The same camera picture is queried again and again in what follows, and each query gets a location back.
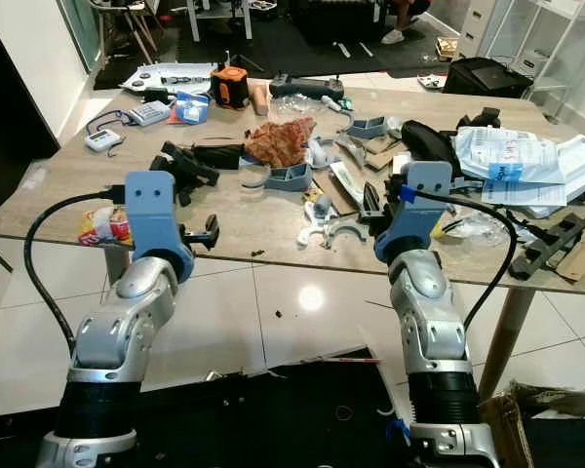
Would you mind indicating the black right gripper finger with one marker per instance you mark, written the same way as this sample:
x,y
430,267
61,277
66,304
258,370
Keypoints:
x,y
383,200
369,203

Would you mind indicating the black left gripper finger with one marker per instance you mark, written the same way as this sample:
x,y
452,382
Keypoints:
x,y
212,232

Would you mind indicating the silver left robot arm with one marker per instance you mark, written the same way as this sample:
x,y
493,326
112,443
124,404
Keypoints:
x,y
122,327

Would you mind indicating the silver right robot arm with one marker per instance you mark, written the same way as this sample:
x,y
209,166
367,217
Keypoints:
x,y
429,327

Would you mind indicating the white tube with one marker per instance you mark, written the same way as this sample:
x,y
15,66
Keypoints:
x,y
349,183

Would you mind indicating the wooden table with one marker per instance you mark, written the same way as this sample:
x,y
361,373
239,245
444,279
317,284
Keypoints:
x,y
253,219

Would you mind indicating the white plastic curved part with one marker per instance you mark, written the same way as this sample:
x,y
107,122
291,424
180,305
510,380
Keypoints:
x,y
317,226

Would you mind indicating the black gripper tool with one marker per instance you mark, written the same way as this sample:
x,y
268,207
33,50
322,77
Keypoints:
x,y
177,168

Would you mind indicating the black cloth bag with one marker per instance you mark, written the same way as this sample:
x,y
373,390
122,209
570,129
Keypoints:
x,y
429,141

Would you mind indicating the black pouch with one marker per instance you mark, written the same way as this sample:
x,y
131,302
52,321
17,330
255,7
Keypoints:
x,y
222,156

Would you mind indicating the yellow red snack wrapper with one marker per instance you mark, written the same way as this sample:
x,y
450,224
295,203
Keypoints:
x,y
103,226

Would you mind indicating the clear plastic bag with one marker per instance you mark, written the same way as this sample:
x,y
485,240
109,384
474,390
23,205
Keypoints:
x,y
478,227

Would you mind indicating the crumpled red-brown paper bag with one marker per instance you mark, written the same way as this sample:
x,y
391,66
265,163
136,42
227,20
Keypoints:
x,y
280,142

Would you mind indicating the small blue white box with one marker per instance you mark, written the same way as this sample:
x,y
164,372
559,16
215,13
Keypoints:
x,y
191,108

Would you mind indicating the grey white keypad device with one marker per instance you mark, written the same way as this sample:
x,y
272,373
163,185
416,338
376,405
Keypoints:
x,y
148,114

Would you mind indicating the printed white plastic mailer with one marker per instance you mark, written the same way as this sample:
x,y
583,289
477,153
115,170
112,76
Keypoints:
x,y
505,153

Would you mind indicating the small white display device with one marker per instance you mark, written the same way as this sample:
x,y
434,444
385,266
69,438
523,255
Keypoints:
x,y
102,140

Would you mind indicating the black handheld controller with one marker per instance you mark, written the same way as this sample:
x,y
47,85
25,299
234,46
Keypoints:
x,y
304,88

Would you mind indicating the brown cup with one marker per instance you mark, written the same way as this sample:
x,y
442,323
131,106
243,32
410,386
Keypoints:
x,y
259,99

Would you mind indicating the orange black device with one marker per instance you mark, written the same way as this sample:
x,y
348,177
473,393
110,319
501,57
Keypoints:
x,y
229,88

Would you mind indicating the white flat device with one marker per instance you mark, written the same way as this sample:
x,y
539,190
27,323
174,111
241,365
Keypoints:
x,y
166,78

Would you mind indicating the black hard case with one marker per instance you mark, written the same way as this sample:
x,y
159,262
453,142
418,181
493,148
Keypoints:
x,y
487,78

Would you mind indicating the black rug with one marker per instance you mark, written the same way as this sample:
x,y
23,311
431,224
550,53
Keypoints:
x,y
292,54

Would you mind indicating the black sofa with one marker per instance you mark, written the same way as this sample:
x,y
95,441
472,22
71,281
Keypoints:
x,y
336,19

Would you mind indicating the seated person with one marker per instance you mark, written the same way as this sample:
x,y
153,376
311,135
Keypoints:
x,y
402,15

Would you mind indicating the white shelf rack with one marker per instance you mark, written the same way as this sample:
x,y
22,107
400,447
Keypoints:
x,y
546,44

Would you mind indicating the wooden chair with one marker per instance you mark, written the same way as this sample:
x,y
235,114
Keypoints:
x,y
117,19

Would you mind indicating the open cardboard box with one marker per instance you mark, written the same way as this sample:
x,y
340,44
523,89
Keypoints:
x,y
551,429

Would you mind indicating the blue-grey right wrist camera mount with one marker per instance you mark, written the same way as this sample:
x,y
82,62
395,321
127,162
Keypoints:
x,y
417,214

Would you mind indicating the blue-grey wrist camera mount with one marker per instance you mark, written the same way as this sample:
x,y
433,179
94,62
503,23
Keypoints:
x,y
153,219
417,214

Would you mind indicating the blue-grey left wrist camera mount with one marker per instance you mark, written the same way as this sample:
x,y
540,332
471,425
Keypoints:
x,y
153,219

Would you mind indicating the blue-grey printed mount part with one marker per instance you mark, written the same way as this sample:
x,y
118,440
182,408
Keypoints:
x,y
291,178
369,127

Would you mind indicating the black metal bracket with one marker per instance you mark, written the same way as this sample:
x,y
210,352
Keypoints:
x,y
554,244

